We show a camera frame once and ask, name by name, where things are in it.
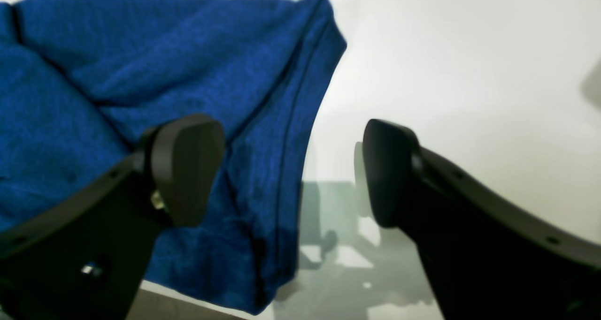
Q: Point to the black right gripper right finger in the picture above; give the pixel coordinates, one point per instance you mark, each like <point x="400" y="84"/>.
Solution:
<point x="484" y="257"/>

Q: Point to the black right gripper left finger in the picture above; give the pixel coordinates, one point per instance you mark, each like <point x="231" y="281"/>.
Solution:
<point x="85" y="259"/>

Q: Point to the blue long-sleeve T-shirt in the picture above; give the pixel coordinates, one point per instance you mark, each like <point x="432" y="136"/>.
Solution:
<point x="82" y="79"/>

